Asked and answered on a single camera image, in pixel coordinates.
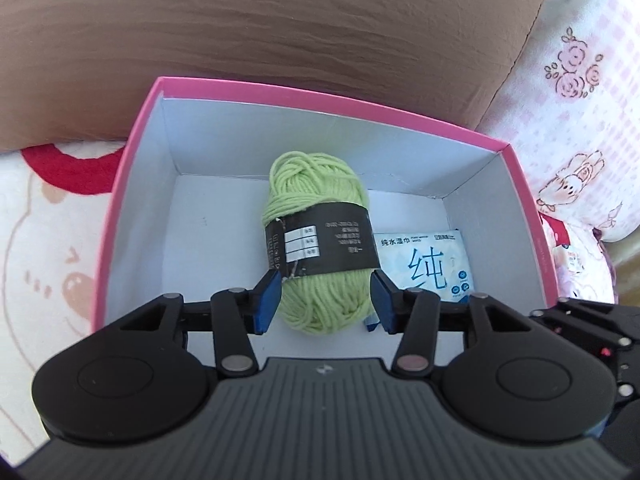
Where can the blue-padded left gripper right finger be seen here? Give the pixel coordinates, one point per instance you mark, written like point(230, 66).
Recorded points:
point(398, 309)

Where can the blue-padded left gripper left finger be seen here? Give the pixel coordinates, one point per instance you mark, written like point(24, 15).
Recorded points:
point(256, 306)

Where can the green yarn ball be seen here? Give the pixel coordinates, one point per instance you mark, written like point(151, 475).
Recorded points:
point(319, 237)

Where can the blue wet wipes pack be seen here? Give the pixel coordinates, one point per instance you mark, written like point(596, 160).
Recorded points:
point(435, 261)

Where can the pink cardboard box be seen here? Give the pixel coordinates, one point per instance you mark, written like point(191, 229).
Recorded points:
point(421, 175)

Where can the pink checkered bunny pillow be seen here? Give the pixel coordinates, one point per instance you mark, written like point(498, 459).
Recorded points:
point(570, 110)

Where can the red bear print blanket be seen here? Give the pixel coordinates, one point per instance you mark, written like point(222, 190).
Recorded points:
point(54, 199)

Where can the brown embroidered pillow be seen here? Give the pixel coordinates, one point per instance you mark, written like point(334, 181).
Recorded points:
point(80, 69)

